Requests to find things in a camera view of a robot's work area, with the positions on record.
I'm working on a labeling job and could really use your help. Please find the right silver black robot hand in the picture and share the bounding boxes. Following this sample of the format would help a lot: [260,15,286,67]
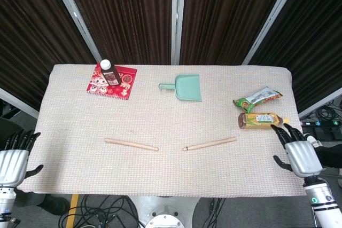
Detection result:
[270,123,323,178]

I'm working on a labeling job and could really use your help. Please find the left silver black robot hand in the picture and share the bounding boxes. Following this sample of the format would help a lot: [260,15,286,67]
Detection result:
[0,129,44,187]

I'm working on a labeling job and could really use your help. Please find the wooden drumstick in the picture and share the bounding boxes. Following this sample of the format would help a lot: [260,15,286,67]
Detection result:
[104,138,160,152]
[182,136,237,152]

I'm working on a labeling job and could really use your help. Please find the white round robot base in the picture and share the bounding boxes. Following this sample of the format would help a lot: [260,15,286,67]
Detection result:
[128,195,201,228]

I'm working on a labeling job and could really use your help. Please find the white sneaker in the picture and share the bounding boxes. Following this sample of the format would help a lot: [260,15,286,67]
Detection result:
[306,134,325,149]

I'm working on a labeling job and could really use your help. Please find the black trouser leg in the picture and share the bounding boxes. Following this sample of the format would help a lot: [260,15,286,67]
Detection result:
[315,142,342,169]

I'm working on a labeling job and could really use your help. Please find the black office chair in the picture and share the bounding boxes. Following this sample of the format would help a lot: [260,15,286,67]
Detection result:
[0,99,30,148]

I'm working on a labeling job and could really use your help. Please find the black shoe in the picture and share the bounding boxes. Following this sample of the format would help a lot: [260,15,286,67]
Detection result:
[36,194,69,215]

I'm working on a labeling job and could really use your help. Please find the yellow labelled tea bottle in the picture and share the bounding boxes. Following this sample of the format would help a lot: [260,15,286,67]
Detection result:
[238,112,290,130]

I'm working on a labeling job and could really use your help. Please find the green white snack bag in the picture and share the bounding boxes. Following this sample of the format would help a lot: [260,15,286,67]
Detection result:
[232,86,283,113]

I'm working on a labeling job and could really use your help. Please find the dark brown partition panel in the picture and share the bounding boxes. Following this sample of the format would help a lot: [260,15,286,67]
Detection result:
[60,0,174,65]
[0,0,97,111]
[251,0,342,114]
[178,0,293,65]

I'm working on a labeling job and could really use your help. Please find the dark bottle with white cap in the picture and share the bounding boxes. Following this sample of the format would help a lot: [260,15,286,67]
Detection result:
[99,59,121,87]

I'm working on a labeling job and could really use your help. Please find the green plastic dustpan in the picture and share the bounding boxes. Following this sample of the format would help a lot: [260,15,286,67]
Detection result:
[158,74,203,103]

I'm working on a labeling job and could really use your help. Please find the red patterned notebook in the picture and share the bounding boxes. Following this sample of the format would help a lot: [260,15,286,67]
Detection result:
[86,65,138,101]

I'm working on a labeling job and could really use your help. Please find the beige woven tablecloth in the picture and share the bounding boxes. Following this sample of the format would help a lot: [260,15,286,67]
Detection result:
[17,64,316,197]

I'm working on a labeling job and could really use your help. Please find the black coiled cables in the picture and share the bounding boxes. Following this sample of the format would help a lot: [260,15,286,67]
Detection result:
[315,99,342,122]

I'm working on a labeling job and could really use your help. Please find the aluminium partition frame bar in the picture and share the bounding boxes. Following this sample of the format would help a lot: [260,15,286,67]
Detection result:
[47,0,109,65]
[242,0,306,65]
[0,87,40,119]
[298,87,342,119]
[170,0,187,65]

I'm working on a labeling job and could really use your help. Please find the black floor cable bundle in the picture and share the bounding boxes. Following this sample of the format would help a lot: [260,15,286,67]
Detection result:
[58,194,141,228]

